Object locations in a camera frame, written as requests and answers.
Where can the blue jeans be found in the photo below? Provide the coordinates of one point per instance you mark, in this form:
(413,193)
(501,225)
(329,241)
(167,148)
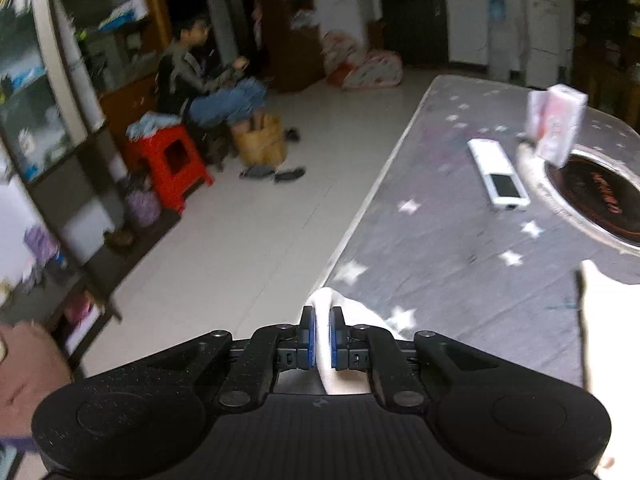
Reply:
(227,102)

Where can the wooden shelf unit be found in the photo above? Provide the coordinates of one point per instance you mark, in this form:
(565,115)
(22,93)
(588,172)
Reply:
(125,45)

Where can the dark shoe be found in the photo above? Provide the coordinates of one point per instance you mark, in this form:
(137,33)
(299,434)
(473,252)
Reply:
(255,172)

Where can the white garment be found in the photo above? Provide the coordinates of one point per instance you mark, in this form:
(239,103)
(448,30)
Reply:
(610,340)

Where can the dark door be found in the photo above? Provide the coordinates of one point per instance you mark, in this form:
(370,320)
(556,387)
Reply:
(412,10)

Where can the round black induction cooker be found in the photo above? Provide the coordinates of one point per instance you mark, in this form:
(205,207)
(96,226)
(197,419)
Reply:
(600,195)

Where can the glass display cabinet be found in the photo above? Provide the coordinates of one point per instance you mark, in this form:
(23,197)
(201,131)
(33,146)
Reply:
(30,110)

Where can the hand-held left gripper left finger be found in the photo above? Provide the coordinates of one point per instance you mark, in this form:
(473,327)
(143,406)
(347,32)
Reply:
(310,336)

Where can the light blue folded cloth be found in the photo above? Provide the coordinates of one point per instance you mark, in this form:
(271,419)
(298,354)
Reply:
(150,125)

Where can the white remote control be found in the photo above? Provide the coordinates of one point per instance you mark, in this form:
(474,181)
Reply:
(497,172)

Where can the white water dispenser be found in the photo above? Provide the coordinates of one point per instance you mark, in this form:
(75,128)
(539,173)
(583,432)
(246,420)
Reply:
(502,35)

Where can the red plastic stool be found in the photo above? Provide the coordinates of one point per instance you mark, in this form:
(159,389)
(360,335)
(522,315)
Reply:
(165,160)

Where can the purple bag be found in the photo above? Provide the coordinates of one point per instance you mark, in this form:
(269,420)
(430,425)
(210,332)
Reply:
(142,207)

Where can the pink patterned storage bag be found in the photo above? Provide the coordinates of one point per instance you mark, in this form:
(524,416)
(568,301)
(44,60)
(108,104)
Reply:
(337,50)

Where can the white refrigerator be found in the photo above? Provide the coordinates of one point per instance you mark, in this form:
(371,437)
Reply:
(542,35)

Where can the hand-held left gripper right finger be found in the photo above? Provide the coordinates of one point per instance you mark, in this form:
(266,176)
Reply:
(335,337)

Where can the white tissue pack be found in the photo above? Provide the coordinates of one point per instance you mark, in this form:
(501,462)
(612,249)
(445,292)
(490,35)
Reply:
(555,120)

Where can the red-trimmed patterned storage bag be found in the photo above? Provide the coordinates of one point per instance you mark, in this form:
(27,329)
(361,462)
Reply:
(372,70)

